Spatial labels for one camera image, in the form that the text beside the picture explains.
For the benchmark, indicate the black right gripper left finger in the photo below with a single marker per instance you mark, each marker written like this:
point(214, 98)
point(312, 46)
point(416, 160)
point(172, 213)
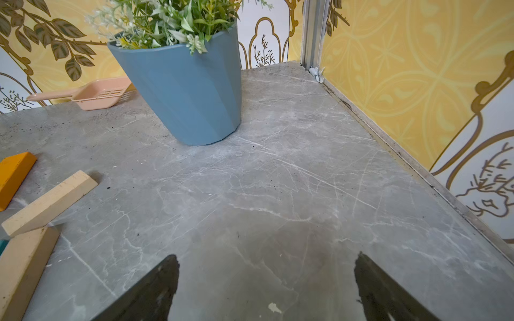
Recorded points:
point(150, 298)

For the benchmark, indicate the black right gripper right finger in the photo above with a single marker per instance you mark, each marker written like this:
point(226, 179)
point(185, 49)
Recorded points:
point(382, 297)

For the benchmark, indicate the natural wooden block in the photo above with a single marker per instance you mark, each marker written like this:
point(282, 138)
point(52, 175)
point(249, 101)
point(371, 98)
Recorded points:
point(50, 205)
point(22, 264)

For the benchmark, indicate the teal wooden block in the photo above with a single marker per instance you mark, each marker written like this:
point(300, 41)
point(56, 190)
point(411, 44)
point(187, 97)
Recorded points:
point(3, 245)

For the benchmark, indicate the orange wooden block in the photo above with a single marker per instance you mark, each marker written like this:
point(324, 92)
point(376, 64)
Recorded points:
point(14, 169)

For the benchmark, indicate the pink plastic scoop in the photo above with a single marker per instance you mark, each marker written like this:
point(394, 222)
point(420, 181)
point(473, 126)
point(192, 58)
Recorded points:
point(96, 95)

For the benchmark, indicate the blue plant pot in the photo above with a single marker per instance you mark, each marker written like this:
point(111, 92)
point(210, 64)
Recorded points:
point(197, 96)

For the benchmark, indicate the green artificial plant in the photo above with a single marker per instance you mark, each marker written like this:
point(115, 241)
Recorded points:
point(150, 24)

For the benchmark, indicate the aluminium corner post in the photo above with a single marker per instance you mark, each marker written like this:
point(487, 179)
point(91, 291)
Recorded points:
point(315, 14)

